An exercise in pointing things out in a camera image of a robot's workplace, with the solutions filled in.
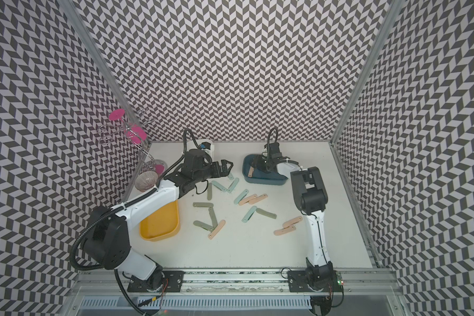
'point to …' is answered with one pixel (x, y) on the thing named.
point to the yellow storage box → (162, 222)
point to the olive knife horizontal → (203, 204)
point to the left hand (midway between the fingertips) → (225, 167)
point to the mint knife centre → (241, 196)
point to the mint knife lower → (249, 214)
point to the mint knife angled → (233, 185)
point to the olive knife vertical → (214, 223)
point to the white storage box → (209, 151)
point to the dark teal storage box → (246, 168)
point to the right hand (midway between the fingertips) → (253, 166)
